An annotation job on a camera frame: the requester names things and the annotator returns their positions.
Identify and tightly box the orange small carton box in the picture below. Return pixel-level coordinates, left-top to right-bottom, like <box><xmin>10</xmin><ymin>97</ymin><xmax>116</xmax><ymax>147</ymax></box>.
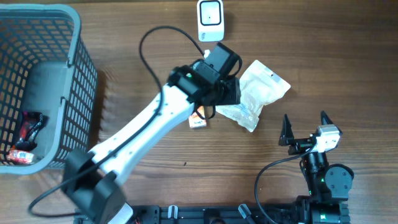
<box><xmin>188</xmin><ymin>106</ymin><xmax>207</xmax><ymax>129</ymax></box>

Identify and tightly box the red snack packet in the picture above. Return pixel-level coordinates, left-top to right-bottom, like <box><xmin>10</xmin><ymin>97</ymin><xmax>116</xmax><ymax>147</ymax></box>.
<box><xmin>7</xmin><ymin>149</ymin><xmax>35</xmax><ymax>164</ymax></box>

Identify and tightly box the white resealable pouch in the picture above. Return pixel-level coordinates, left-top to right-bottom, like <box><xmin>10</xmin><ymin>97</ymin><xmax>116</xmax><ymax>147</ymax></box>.
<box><xmin>216</xmin><ymin>60</ymin><xmax>291</xmax><ymax>132</ymax></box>

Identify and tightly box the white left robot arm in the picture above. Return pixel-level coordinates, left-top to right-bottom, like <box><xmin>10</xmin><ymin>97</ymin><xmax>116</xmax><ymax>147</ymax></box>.
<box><xmin>61</xmin><ymin>43</ymin><xmax>242</xmax><ymax>223</ymax></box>

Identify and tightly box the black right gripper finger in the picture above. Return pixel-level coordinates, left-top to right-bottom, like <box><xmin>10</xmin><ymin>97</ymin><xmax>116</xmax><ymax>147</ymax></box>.
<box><xmin>279</xmin><ymin>114</ymin><xmax>295</xmax><ymax>146</ymax></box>
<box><xmin>320</xmin><ymin>111</ymin><xmax>334</xmax><ymax>125</ymax></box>

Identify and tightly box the black right camera cable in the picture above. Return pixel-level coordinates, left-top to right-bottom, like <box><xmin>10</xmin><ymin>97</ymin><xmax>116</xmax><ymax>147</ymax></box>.
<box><xmin>254</xmin><ymin>144</ymin><xmax>317</xmax><ymax>224</ymax></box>

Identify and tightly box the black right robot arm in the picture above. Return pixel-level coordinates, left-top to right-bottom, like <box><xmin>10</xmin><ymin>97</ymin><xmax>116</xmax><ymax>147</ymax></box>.
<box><xmin>279</xmin><ymin>111</ymin><xmax>354</xmax><ymax>223</ymax></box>

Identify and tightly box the black red packaged item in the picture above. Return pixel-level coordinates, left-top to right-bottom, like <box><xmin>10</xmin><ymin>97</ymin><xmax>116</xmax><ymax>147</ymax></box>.
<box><xmin>15</xmin><ymin>111</ymin><xmax>48</xmax><ymax>152</ymax></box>

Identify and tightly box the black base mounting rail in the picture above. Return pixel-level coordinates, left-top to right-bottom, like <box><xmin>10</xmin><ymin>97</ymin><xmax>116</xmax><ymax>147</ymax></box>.
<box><xmin>73</xmin><ymin>203</ymin><xmax>351</xmax><ymax>224</ymax></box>

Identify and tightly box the white barcode scanner box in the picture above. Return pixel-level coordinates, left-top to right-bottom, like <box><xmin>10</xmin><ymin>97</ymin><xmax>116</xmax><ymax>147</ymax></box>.
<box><xmin>197</xmin><ymin>0</ymin><xmax>224</xmax><ymax>42</ymax></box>

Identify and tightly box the grey plastic lattice basket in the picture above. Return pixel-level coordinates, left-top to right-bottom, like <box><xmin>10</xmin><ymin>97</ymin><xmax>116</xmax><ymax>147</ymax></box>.
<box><xmin>1</xmin><ymin>4</ymin><xmax>98</xmax><ymax>175</ymax></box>

